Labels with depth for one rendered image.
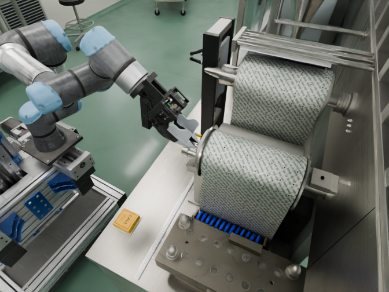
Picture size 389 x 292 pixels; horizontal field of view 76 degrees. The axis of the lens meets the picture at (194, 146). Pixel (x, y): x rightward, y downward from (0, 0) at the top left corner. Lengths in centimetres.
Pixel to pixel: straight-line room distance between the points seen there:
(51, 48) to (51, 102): 40
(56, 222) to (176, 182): 110
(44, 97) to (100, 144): 193
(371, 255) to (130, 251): 72
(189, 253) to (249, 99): 48
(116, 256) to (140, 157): 150
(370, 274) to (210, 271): 44
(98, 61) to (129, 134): 199
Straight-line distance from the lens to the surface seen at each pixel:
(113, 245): 96
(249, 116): 79
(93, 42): 62
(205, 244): 78
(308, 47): 77
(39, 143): 144
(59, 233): 189
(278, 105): 74
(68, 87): 67
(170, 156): 113
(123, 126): 268
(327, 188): 63
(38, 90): 67
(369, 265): 42
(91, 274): 195
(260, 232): 81
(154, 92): 60
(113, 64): 61
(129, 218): 96
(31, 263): 189
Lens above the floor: 176
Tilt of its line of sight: 48 degrees down
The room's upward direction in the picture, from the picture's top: straight up
